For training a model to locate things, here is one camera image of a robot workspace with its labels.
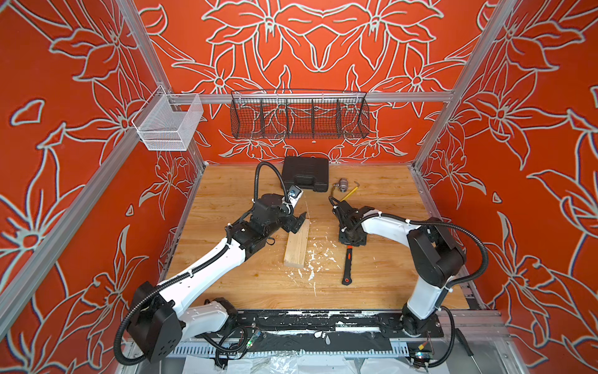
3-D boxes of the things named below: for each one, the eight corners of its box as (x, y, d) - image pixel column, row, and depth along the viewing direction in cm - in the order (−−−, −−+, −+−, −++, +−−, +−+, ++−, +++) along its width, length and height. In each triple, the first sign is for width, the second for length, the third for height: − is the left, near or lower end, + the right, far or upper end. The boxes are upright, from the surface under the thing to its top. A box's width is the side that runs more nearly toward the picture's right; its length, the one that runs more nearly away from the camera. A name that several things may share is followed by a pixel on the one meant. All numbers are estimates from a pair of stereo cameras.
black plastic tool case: (282, 192, 110) (281, 185, 106) (283, 161, 124) (283, 153, 120) (329, 192, 110) (331, 185, 105) (326, 160, 124) (327, 153, 120)
